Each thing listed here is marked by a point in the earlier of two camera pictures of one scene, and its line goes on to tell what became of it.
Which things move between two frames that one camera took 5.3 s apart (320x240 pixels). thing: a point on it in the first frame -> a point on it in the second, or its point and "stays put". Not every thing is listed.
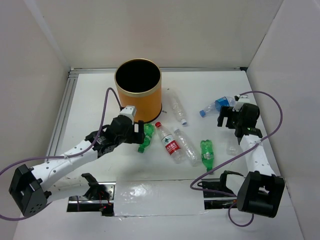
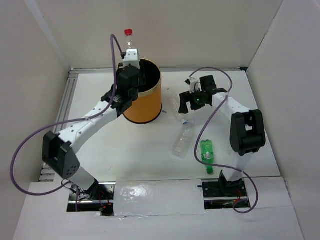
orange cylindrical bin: (138, 83) stays put
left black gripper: (136, 137) -> (142, 79)
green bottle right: (207, 154) stays put
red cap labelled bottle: (171, 144) -> (129, 33)
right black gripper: (224, 113) -> (187, 97)
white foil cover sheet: (159, 197) stays put
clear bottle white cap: (193, 156) -> (183, 140)
